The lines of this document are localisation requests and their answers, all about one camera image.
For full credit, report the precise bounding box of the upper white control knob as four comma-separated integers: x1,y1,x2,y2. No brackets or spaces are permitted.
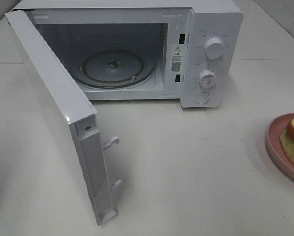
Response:
204,36,225,59

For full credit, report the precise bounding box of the glass microwave turntable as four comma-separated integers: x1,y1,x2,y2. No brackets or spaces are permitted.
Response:
71,41,160,89

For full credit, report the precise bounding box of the pink round plate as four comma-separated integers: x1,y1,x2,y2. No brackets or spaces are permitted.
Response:
265,113,294,181

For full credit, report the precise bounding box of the white microwave door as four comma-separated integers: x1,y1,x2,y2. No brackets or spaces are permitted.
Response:
6,10,122,225

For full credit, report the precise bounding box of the round white door button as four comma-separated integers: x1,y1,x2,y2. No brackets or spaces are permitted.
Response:
194,92,209,105

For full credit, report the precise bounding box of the white timer knob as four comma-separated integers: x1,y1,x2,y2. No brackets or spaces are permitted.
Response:
199,69,217,88

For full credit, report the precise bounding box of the white warning label sticker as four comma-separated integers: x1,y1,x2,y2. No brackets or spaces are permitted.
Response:
170,44,186,73

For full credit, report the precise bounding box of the white microwave oven body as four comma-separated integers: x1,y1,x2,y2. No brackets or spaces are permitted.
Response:
11,0,243,108

